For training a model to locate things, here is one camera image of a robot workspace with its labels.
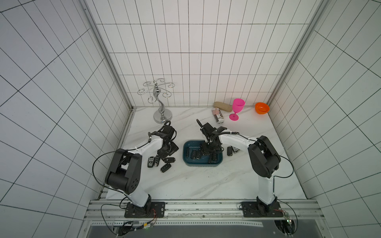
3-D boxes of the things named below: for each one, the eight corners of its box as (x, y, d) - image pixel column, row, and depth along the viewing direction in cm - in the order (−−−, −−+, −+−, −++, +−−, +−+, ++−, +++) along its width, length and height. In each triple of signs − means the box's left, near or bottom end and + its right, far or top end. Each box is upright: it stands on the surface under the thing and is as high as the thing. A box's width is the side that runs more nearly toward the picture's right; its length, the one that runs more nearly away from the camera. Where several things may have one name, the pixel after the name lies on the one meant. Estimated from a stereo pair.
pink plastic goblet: (229, 120, 114) (234, 105, 101) (228, 113, 119) (232, 98, 106) (240, 120, 114) (246, 106, 101) (238, 113, 119) (243, 98, 106)
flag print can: (217, 124, 111) (218, 121, 108) (211, 111, 119) (211, 108, 117) (224, 122, 111) (225, 120, 109) (217, 109, 120) (218, 107, 118)
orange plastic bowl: (255, 114, 117) (257, 109, 113) (252, 107, 123) (254, 102, 118) (267, 114, 117) (270, 109, 113) (264, 107, 123) (266, 102, 118)
